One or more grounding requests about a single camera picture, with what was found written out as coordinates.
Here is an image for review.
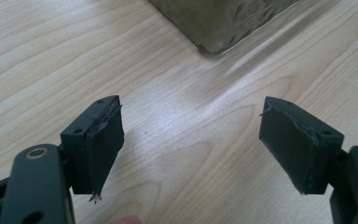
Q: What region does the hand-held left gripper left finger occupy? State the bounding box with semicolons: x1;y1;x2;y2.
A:
60;94;126;203

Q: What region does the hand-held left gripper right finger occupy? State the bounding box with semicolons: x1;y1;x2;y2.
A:
258;95;345;196

